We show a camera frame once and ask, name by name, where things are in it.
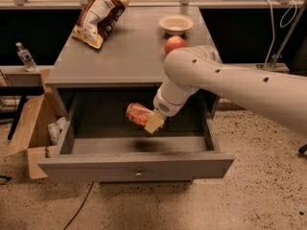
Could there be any grey drawer cabinet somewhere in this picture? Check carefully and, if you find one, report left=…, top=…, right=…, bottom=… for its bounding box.
left=44, top=6, right=232, bottom=120

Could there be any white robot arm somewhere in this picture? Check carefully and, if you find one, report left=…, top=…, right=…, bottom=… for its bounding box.
left=145, top=46, right=307, bottom=136

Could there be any white bowl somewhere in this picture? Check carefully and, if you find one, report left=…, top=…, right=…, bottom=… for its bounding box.
left=158, top=14, right=194, bottom=35

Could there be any metal drawer knob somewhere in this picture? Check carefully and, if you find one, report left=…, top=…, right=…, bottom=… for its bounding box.
left=135, top=170, right=144, bottom=178

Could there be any brown chip bag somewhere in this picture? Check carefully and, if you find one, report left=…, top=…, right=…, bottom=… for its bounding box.
left=72, top=0, right=130, bottom=49

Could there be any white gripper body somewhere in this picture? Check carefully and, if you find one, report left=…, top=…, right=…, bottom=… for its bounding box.
left=153, top=92, right=186, bottom=117

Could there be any clear plastic water bottle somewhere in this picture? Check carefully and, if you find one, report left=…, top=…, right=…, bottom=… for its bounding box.
left=16, top=42, right=36, bottom=72

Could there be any red apple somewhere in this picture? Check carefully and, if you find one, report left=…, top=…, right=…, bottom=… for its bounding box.
left=164, top=35, right=186, bottom=55

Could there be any brown cardboard box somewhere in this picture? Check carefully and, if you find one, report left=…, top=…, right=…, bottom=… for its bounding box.
left=6, top=70, right=64, bottom=179

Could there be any white cable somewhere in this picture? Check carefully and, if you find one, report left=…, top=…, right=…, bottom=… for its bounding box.
left=263, top=0, right=299, bottom=65

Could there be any black floor cable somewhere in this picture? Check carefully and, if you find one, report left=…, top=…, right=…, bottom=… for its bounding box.
left=62, top=180, right=96, bottom=230

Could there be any open grey top drawer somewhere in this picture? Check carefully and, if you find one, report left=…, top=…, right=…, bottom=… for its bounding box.
left=38, top=88, right=234, bottom=183

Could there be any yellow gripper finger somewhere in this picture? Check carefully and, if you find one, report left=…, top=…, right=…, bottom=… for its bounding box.
left=145, top=109, right=166, bottom=134

